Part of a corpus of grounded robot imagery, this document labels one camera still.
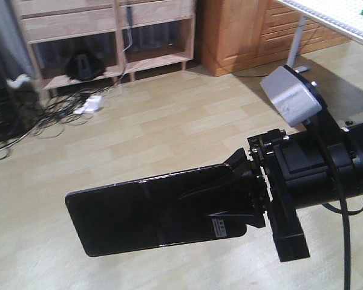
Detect light wooden desk shelf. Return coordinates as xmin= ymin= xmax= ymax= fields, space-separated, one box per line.
xmin=12 ymin=1 xmax=195 ymax=91

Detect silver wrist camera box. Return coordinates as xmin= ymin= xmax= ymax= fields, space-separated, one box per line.
xmin=260 ymin=65 xmax=327 ymax=127

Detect white table with legs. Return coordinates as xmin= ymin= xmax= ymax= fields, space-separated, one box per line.
xmin=279 ymin=1 xmax=363 ymax=68

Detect white power strip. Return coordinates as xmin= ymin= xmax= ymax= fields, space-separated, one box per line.
xmin=73 ymin=95 xmax=103 ymax=115

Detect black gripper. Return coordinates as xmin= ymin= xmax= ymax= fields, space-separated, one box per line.
xmin=179 ymin=129 xmax=339 ymax=262

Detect black round device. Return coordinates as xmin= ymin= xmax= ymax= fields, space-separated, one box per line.
xmin=65 ymin=50 xmax=106 ymax=82

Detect tangled black floor cables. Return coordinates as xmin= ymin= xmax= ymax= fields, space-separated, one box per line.
xmin=0 ymin=5 xmax=134 ymax=164

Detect black smartphone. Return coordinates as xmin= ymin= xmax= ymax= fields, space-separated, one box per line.
xmin=65 ymin=164 xmax=247 ymax=257

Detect orange wooden cabinet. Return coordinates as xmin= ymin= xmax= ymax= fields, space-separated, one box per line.
xmin=195 ymin=0 xmax=352 ymax=77

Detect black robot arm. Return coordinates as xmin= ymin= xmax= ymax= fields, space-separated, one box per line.
xmin=179 ymin=121 xmax=363 ymax=262

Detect grey green curtain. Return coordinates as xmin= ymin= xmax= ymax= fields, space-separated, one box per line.
xmin=0 ymin=1 xmax=37 ymax=80

